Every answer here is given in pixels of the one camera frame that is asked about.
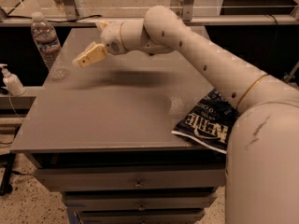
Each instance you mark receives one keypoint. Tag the white pump dispenser bottle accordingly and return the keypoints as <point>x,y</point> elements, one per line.
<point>12,82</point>

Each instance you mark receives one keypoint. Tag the metal frame post right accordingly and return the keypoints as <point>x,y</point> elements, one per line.
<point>183,8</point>

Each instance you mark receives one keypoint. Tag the metal frame post left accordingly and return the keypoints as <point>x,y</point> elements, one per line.
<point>74,9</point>

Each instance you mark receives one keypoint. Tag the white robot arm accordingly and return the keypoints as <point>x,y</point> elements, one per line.
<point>262,161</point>

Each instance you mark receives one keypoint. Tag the metal frame post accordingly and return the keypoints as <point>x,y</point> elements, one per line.
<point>183,8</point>
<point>74,9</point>

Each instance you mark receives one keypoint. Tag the clear plastic water bottle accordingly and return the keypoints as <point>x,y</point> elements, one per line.
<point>49,46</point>

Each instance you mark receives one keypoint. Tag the grey drawer cabinet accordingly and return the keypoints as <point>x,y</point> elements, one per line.
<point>103,138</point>

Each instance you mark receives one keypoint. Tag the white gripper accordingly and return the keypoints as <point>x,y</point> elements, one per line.
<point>111,37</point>

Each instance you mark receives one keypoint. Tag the blue kettle chip bag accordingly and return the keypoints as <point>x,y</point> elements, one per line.
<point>209,123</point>

